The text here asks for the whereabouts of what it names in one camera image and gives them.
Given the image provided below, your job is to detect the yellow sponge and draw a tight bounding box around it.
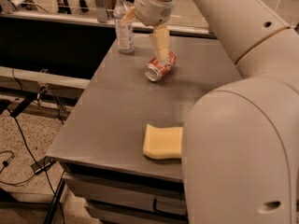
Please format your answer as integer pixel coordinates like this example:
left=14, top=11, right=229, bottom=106
left=143, top=124, right=183, bottom=160

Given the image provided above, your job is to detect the black drawer handle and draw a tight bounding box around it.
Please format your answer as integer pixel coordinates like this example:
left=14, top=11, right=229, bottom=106
left=152, top=199, right=188, bottom=219

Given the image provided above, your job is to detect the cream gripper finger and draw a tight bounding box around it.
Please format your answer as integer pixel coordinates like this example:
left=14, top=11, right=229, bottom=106
left=149, top=24, right=169, bottom=65
left=121, top=7, right=136, bottom=22

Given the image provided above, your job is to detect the metal window post left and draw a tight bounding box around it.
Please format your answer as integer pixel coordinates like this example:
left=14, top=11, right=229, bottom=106
left=94, top=0, right=108, bottom=22

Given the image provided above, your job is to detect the grey cabinet drawer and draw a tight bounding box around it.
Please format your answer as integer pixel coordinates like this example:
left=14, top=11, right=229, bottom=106
left=63, top=173, right=189, bottom=224

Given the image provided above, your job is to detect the red coke can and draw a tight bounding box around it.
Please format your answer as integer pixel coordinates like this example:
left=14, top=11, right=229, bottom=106
left=145, top=51, right=177, bottom=82

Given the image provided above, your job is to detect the clear plastic water bottle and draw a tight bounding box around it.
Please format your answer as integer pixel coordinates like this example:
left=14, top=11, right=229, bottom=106
left=113, top=0, right=134, bottom=53

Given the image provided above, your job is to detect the black power adapter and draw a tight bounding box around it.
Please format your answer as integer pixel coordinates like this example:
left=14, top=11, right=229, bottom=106
left=31, top=157, right=55, bottom=175

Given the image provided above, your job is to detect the black floor cable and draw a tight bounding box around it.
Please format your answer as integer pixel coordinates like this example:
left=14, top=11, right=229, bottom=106
left=0, top=68, right=66, bottom=224

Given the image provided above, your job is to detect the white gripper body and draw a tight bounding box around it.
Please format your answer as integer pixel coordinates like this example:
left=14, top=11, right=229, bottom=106
left=134, top=0, right=175, bottom=26

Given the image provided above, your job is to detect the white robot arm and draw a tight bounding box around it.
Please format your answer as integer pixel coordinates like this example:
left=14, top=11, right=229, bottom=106
left=181, top=0, right=299, bottom=224

